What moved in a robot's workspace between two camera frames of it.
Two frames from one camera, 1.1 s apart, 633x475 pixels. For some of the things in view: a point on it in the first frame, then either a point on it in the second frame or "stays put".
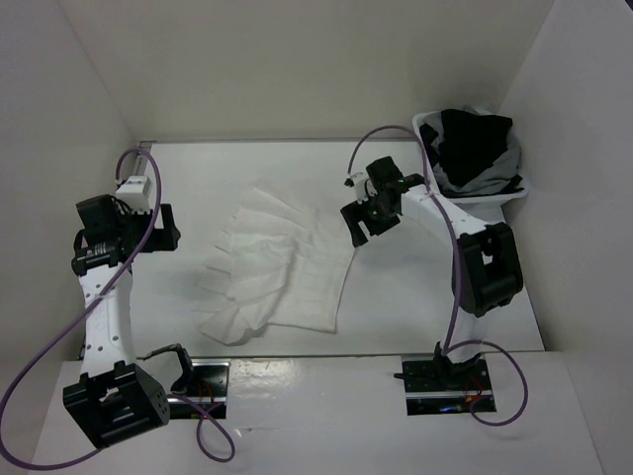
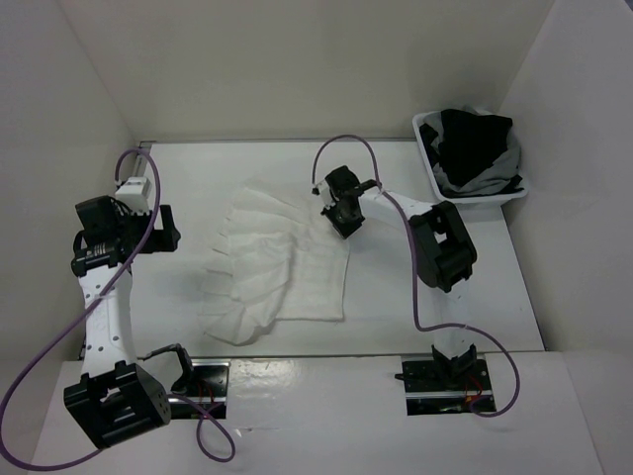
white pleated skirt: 274,261 stays put
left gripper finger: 167,215 stays put
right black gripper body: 378,221 → 346,225
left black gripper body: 134,225 stays put
